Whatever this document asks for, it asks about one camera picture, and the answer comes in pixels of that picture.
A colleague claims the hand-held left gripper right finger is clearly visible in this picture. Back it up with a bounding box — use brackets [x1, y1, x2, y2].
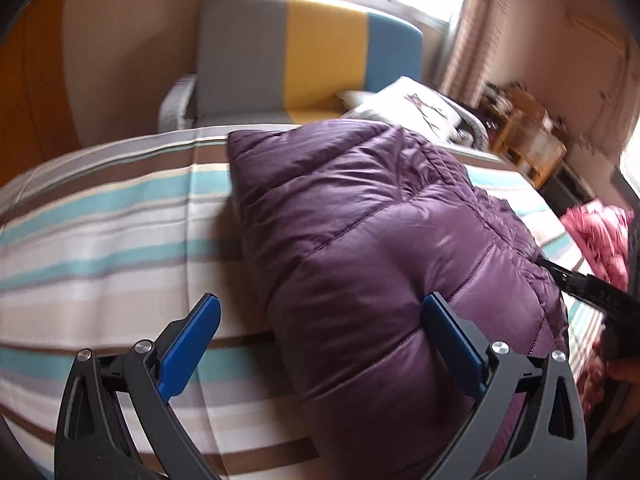
[422, 291, 588, 480]

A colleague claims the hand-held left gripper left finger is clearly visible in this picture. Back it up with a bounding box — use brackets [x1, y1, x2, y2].
[54, 292, 223, 480]

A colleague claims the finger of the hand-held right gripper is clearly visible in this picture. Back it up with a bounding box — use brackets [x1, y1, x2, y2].
[537, 257, 597, 302]

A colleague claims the purple down jacket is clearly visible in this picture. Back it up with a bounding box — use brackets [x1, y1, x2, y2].
[227, 119, 571, 480]

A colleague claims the pink floral quilt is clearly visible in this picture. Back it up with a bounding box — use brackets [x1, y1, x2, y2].
[560, 199, 633, 292]

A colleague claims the dark low cabinet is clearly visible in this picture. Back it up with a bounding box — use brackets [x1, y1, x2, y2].
[542, 165, 598, 208]

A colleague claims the wooden nightstand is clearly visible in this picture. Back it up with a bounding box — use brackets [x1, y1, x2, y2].
[492, 87, 568, 188]

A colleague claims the bed with striped sheet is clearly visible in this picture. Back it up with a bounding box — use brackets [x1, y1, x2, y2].
[0, 125, 608, 480]

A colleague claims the grey striped pillow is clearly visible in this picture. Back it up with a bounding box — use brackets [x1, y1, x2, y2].
[450, 100, 490, 150]

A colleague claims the cluttered wooden desk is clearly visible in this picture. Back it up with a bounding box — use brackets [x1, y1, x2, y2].
[480, 82, 521, 126]

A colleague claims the white bird print pillow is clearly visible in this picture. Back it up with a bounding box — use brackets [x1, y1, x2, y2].
[342, 76, 463, 143]

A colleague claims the beige patterned curtain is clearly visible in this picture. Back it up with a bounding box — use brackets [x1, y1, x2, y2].
[440, 0, 513, 111]

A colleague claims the grey yellow blue armchair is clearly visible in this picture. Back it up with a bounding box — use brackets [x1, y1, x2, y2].
[192, 0, 425, 128]

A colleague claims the wooden wardrobe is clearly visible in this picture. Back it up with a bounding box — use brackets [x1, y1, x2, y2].
[0, 0, 81, 186]

